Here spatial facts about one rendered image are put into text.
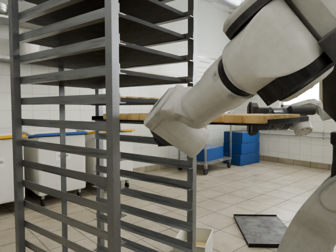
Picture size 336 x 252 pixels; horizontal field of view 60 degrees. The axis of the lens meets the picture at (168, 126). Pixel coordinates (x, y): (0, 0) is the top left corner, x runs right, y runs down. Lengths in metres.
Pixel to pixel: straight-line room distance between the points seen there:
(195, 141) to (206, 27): 5.35
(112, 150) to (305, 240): 0.57
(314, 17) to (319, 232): 0.56
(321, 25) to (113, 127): 0.64
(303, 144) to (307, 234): 4.90
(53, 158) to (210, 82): 2.95
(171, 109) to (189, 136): 0.08
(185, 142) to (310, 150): 5.17
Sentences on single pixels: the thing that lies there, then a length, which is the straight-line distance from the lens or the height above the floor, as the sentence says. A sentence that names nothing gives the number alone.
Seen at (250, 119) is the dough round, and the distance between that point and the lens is 0.70.
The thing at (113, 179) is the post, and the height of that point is 0.81.
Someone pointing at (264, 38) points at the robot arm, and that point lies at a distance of 0.37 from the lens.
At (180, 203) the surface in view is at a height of 0.60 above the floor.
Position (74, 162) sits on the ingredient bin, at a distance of 3.37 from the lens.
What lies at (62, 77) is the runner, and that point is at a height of 1.13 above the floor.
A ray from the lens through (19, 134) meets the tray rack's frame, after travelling 1.41.
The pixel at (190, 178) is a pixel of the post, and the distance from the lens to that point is 1.28.
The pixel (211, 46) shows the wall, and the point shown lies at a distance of 5.90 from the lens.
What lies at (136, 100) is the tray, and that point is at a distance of 0.99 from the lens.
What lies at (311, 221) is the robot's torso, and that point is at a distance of 0.82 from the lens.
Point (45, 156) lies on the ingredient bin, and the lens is 3.25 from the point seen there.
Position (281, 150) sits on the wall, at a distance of 5.90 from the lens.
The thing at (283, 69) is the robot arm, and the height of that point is 1.06.
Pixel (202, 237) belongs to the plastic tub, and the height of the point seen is 0.09.
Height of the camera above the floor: 1.02
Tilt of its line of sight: 3 degrees down
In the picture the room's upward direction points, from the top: straight up
